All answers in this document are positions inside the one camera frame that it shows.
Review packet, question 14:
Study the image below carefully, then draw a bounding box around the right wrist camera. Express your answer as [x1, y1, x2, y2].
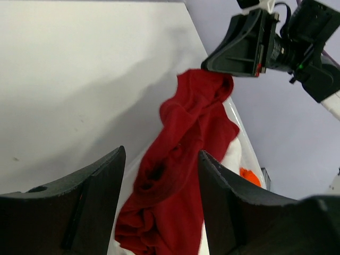
[237, 0, 276, 15]

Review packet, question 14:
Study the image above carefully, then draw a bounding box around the rolled orange t-shirt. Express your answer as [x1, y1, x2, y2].
[240, 167, 262, 187]

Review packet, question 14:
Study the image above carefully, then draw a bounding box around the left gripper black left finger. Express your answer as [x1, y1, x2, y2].
[1, 147, 126, 254]

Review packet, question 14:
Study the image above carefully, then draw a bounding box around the dark red t-shirt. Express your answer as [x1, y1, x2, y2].
[115, 69, 239, 254]

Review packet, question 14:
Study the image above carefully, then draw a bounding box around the white plastic basket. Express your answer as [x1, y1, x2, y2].
[107, 99, 267, 254]

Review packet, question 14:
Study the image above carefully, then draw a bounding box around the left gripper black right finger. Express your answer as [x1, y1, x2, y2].
[198, 151, 339, 254]

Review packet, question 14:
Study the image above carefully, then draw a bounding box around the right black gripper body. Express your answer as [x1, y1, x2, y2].
[259, 12, 298, 73]

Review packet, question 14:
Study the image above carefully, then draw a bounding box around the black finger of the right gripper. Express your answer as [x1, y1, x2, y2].
[201, 9, 266, 77]

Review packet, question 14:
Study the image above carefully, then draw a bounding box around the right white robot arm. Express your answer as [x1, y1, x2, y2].
[201, 1, 339, 117]

